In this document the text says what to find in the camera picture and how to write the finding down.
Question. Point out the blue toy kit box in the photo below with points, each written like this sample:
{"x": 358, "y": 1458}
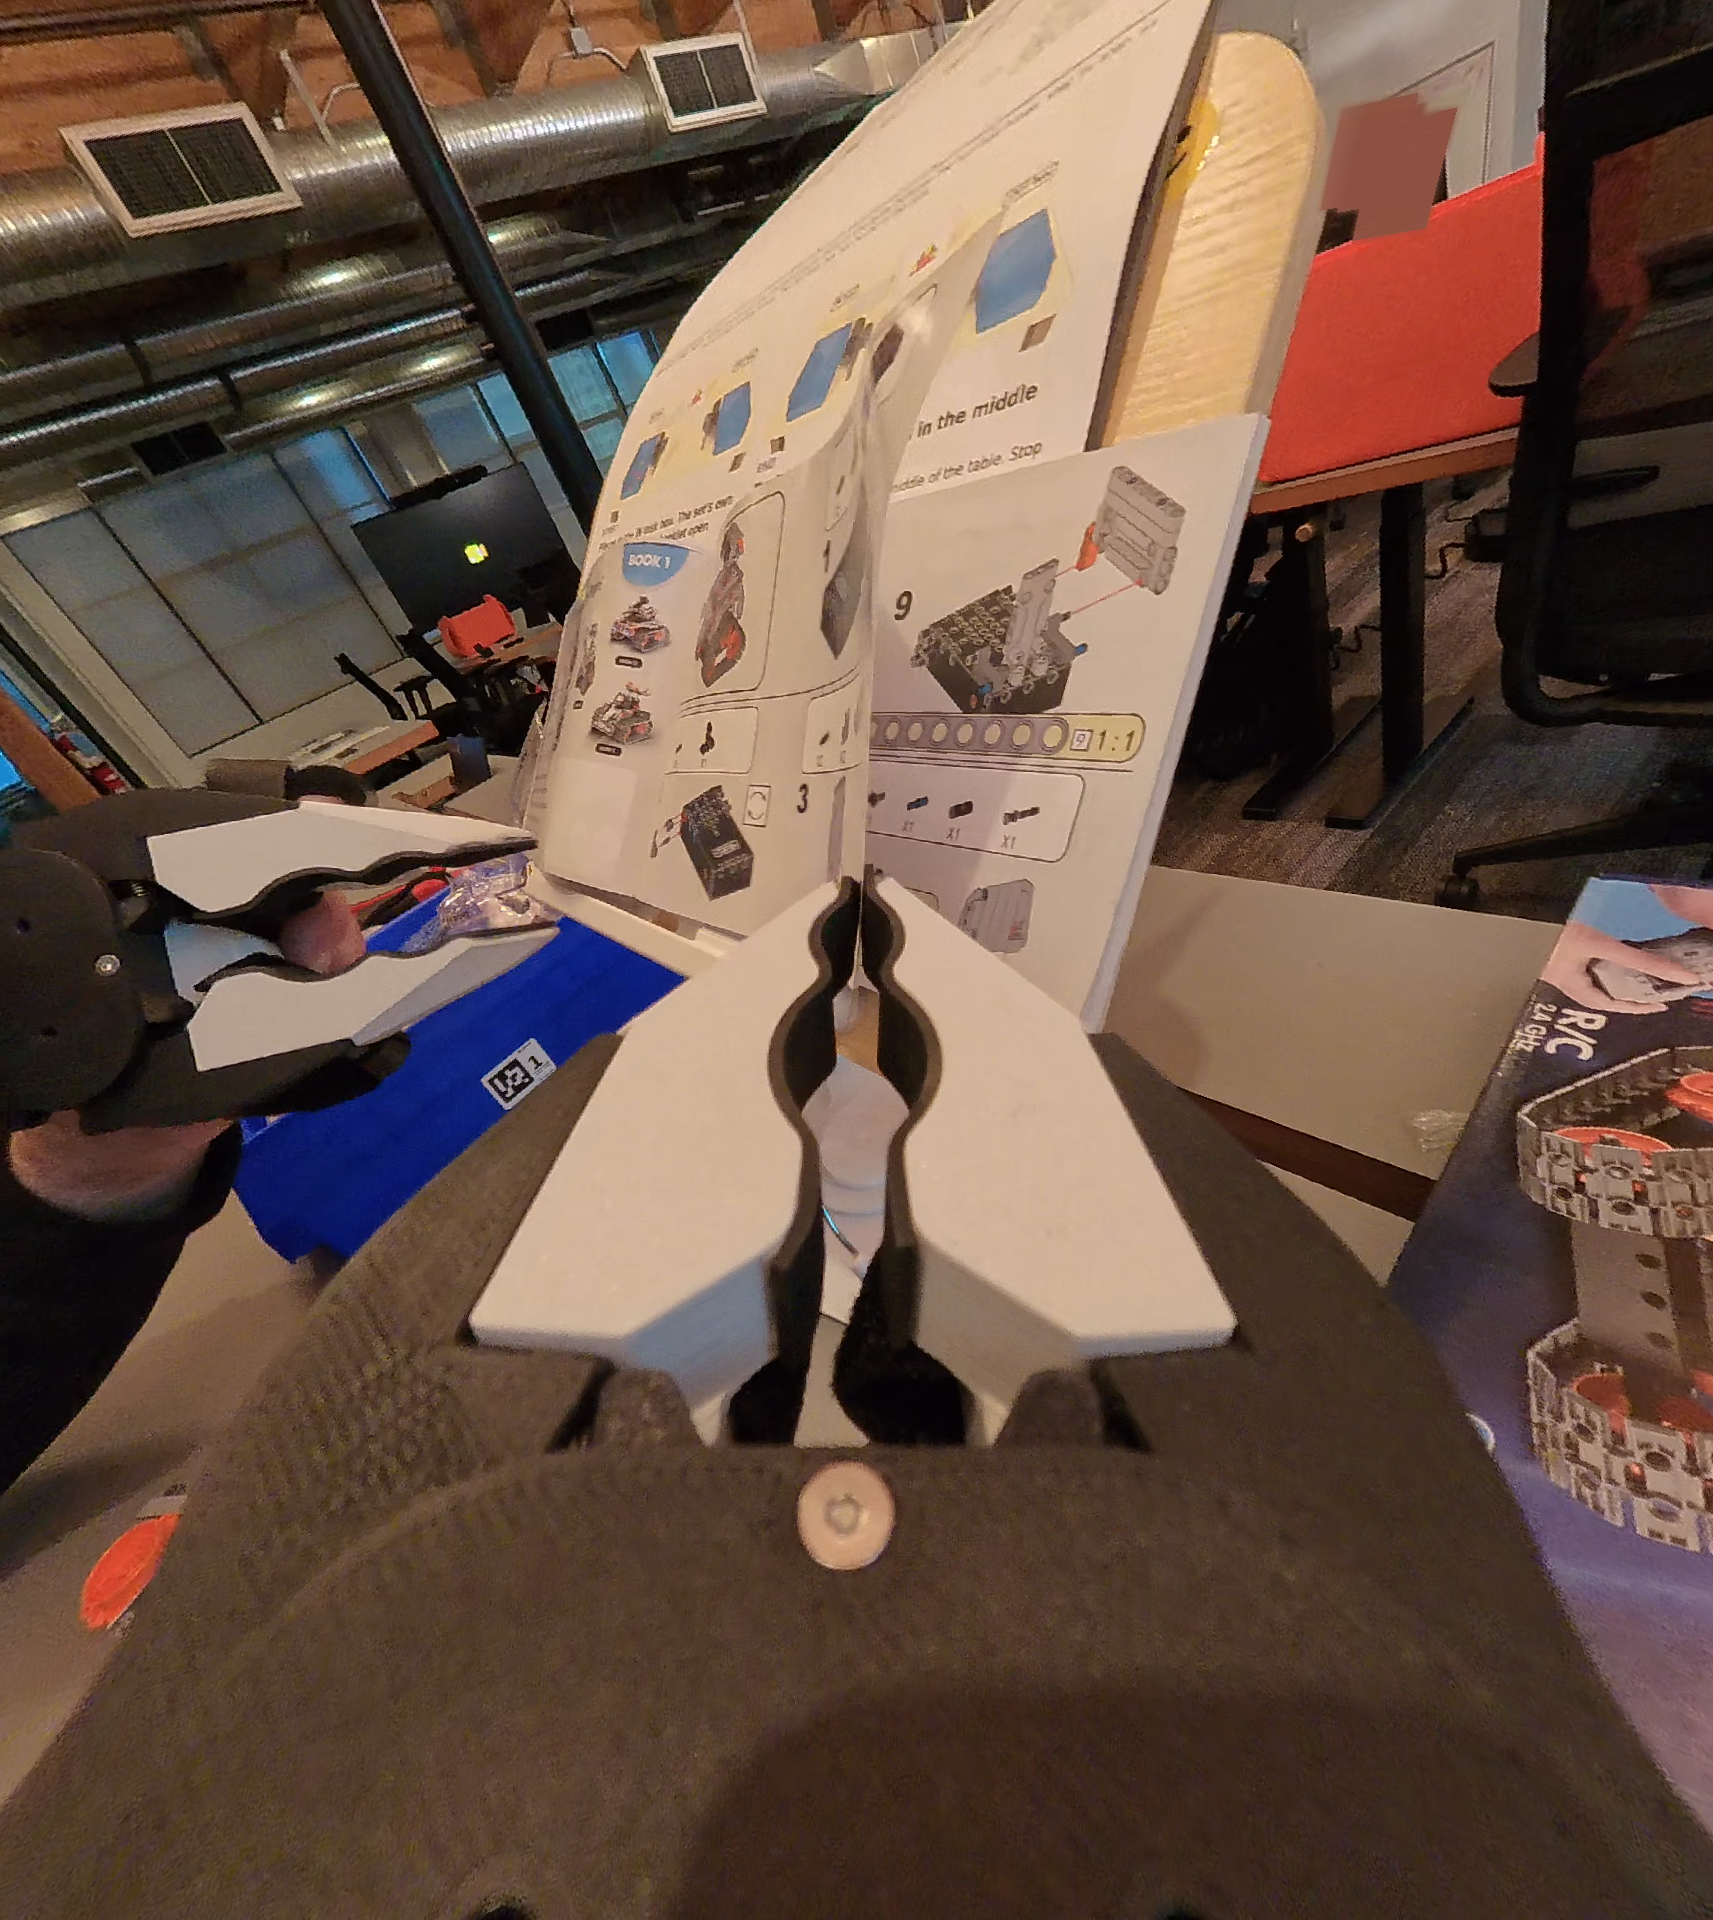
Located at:
{"x": 1667, "y": 1351}

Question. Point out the black pillar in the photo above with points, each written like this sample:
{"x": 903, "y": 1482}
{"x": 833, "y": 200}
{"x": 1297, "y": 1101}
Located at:
{"x": 468, "y": 271}

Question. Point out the ceiling air vent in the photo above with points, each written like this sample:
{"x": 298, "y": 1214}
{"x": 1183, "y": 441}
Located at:
{"x": 182, "y": 166}
{"x": 708, "y": 76}

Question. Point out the clear plastic bag of parts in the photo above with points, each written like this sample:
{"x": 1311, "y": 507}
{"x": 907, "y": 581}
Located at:
{"x": 468, "y": 901}

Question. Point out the office chair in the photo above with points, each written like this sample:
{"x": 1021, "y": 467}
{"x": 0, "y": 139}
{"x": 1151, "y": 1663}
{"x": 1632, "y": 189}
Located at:
{"x": 1667, "y": 391}

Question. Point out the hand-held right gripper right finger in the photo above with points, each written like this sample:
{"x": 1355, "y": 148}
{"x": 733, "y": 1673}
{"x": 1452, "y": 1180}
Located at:
{"x": 1067, "y": 1201}

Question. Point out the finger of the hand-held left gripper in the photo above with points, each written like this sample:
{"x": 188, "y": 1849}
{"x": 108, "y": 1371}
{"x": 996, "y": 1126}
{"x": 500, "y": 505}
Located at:
{"x": 347, "y": 997}
{"x": 286, "y": 851}

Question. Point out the person's left hand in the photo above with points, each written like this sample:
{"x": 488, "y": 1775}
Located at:
{"x": 122, "y": 1164}

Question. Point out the orange round sticker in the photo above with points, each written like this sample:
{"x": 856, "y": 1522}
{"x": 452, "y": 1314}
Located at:
{"x": 128, "y": 1567}

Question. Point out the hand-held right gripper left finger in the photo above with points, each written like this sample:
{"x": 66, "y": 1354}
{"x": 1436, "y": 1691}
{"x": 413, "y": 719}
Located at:
{"x": 648, "y": 1201}

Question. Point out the silver air duct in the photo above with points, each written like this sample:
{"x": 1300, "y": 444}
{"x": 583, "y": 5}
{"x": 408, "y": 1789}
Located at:
{"x": 227, "y": 181}

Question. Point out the black wall monitor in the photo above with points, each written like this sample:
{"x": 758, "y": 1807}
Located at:
{"x": 468, "y": 541}

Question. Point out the blue storage bin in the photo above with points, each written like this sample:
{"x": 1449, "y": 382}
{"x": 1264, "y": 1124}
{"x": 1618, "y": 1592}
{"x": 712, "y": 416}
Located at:
{"x": 468, "y": 1110}

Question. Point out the instruction manual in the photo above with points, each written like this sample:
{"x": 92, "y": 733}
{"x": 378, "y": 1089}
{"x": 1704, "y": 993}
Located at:
{"x": 887, "y": 451}

